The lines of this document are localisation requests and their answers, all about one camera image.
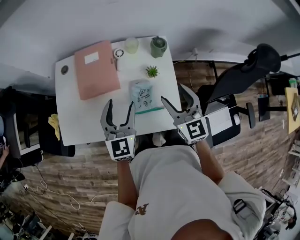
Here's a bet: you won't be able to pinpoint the person's black trousers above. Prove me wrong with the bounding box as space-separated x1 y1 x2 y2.
135 129 188 149

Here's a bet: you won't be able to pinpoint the yellow cloth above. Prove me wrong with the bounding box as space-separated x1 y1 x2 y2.
48 113 62 142

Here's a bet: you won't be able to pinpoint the person's right forearm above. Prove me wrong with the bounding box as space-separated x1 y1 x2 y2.
194 140 226 186

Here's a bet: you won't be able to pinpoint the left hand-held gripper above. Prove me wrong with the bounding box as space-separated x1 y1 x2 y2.
100 98 137 163

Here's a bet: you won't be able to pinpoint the green drinking bottle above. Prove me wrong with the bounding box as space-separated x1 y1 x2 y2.
150 35 168 59

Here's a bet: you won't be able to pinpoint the white floor cable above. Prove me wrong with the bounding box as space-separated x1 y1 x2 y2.
23 180 118 212

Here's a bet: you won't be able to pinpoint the person's left forearm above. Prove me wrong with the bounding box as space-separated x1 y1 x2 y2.
116 160 139 210

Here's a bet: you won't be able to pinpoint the grey strap with black buckle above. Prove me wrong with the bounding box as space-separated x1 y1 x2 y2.
232 198 252 220

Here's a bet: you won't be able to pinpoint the black mesh office chair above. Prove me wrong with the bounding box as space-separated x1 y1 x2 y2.
196 43 281 150

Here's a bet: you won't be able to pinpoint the person's white shirt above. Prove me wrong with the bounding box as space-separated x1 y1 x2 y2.
98 144 267 240

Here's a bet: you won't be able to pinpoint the person's left white shoe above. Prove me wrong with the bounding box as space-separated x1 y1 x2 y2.
152 133 167 146

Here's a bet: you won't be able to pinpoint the small potted green plant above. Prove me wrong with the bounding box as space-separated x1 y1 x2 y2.
145 65 161 79

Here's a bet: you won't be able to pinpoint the grey laptop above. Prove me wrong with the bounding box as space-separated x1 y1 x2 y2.
205 98 234 142

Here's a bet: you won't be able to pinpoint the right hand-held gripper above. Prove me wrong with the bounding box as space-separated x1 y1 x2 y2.
160 83 210 145

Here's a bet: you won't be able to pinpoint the white table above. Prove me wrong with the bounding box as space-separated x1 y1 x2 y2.
55 35 182 147

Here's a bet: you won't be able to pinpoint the pink file box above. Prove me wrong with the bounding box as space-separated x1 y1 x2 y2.
74 40 122 101

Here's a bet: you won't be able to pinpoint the translucent plastic cup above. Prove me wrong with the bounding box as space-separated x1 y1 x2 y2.
124 37 140 55

